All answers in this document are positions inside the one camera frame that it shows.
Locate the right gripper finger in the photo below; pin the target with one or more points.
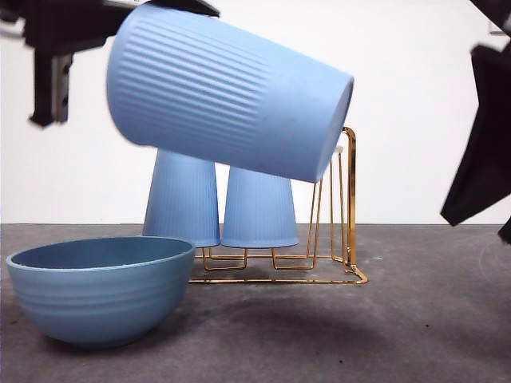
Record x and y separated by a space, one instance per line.
187 5

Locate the blue ribbed plastic cup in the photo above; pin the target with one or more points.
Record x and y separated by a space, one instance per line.
259 215
179 207
223 91

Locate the light blue ribbed bowl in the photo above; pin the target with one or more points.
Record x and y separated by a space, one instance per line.
100 303

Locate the white wall socket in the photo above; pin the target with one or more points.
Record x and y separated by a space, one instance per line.
501 32

